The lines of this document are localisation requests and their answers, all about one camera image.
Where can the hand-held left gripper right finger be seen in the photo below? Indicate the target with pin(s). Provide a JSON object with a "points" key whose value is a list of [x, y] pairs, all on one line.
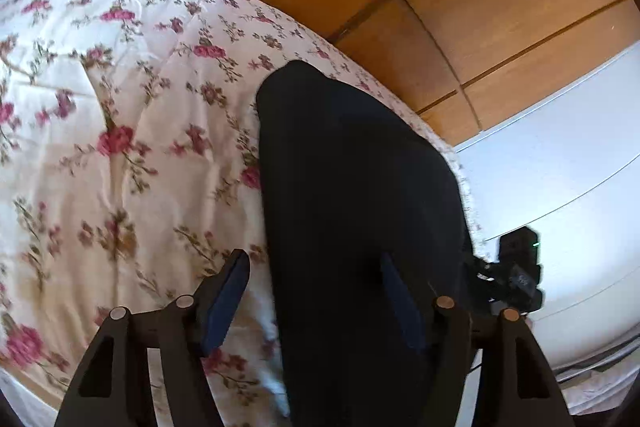
{"points": [[400, 302]]}

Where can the black pants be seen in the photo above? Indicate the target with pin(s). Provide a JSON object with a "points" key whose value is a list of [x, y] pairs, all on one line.
{"points": [[350, 207]]}

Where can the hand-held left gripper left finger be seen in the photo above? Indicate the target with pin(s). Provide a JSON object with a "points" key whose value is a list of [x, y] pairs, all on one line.
{"points": [[227, 302]]}

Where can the floral bedspread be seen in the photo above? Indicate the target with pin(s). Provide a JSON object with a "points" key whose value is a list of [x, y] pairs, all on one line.
{"points": [[125, 132]]}

